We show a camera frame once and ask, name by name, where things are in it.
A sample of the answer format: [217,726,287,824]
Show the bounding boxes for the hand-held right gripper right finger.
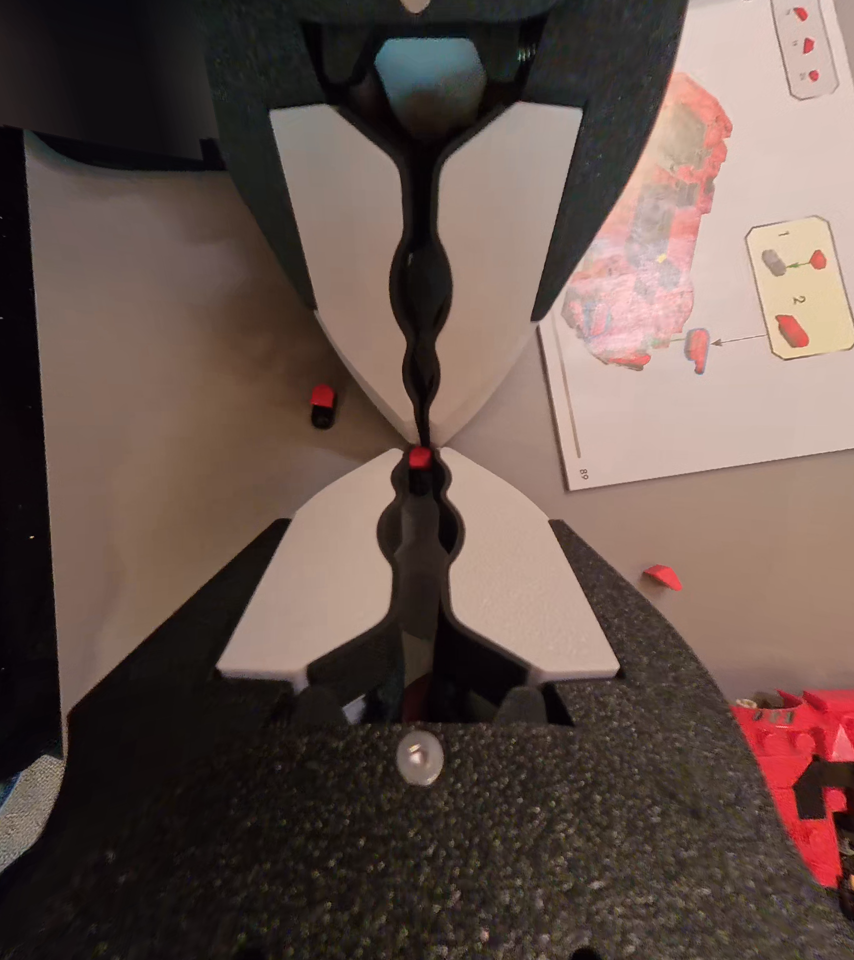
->
[427,447,622,687]

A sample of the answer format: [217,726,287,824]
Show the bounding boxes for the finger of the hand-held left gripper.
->
[425,102,587,445]
[268,103,424,445]

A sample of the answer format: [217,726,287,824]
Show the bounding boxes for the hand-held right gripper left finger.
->
[215,447,422,687]

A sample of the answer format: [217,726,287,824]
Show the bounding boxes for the lego instruction sheet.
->
[538,0,854,492]

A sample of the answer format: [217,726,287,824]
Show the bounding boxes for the red lego car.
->
[730,688,854,960]

